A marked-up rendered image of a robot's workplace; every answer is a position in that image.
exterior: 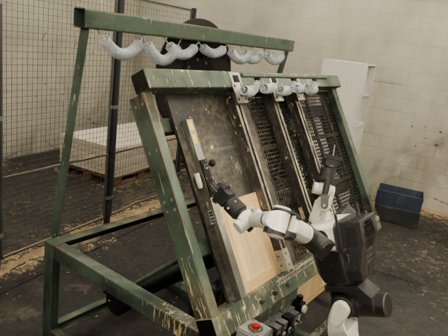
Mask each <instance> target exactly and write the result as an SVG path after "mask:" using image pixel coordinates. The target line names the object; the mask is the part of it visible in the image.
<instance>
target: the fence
mask: <svg viewBox="0 0 448 336"><path fill-rule="evenodd" d="M188 121H192V124H193V127H194V130H193V131H191V130H190V126H189V123H188ZM181 124H182V127H183V130H184V134H185V137H186V140H187V144H188V146H189V150H190V153H191V156H192V160H193V163H194V166H195V170H196V172H197V173H199V174H200V178H201V182H202V184H203V188H201V189H202V192H203V196H204V198H205V202H206V205H207V208H208V211H210V210H213V214H214V217H215V220H216V223H214V224H213V228H214V231H215V234H216V238H217V241H218V244H219V248H220V250H221V254H222V257H223V260H224V264H225V267H226V270H227V274H228V276H229V280H230V283H231V286H232V290H233V293H234V296H235V299H242V298H244V297H246V296H247V294H246V291H245V287H244V284H243V280H242V278H241V274H240V272H239V268H238V265H237V261H236V258H235V255H234V252H233V248H232V246H231V242H230V239H229V236H228V232H227V229H226V226H225V222H224V220H223V216H222V213H221V210H220V207H219V204H215V203H213V202H212V198H213V197H210V195H209V191H208V188H207V185H206V182H205V178H204V176H203V172H202V169H201V166H200V162H199V160H202V159H205V158H204V155H203V152H202V148H201V145H200V142H199V138H198V136H197V132H196V129H195V126H194V123H193V120H192V119H186V120H184V121H182V122H181ZM192 134H196V136H197V140H198V143H195V142H194V140H193V136H192Z"/></svg>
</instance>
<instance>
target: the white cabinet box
mask: <svg viewBox="0 0 448 336"><path fill-rule="evenodd" d="M376 67H377V65H372V64H366V63H357V62H352V61H342V60H337V59H323V65H322V70H321V75H337V76H338V78H339V82H340V84H341V86H340V87H338V88H336V90H337V94H338V96H339V100H340V102H341V106H342V108H343V112H344V115H345V118H346V121H347V124H348V127H349V130H350V133H351V136H352V139H353V142H354V145H355V148H356V151H357V154H359V148H360V144H361V138H362V134H363V128H364V125H365V119H366V115H367V110H368V106H369V100H370V96H371V90H372V86H373V80H374V76H375V71H376Z"/></svg>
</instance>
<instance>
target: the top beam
mask: <svg viewBox="0 0 448 336"><path fill-rule="evenodd" d="M228 72H235V73H239V75H240V74H241V73H254V72H236V71H202V70H184V69H149V68H143V69H142V70H140V71H138V72H137V73H135V74H134V75H132V76H131V79H132V82H133V86H134V88H135V92H136V94H137V95H140V94H141V93H142V92H144V91H152V94H153V95H174V94H203V93H232V92H234V90H233V86H232V84H231V80H230V78H229V74H228ZM266 74H268V73H266ZM272 74H286V75H307V74H289V73H272ZM323 76H327V79H317V81H315V82H316V85H318V83H320V84H319V85H318V88H319V91H328V90H330V89H336V88H338V87H340V86H341V84H340V82H339V78H338V76H337V75H323ZM240 77H241V76H240ZM277 80H278V82H279V84H280V85H282V86H284V85H288V86H290V83H291V82H292V80H291V79H282V78H277ZM241 81H242V84H243V86H244V85H247V86H250V85H254V84H253V82H255V81H256V80H254V78H250V77H241ZM299 81H300V83H301V84H306V83H308V85H311V83H312V82H313V80H312V79H299ZM258 82H260V83H261V84H263V83H269V79H268V78H260V80H259V81H258Z"/></svg>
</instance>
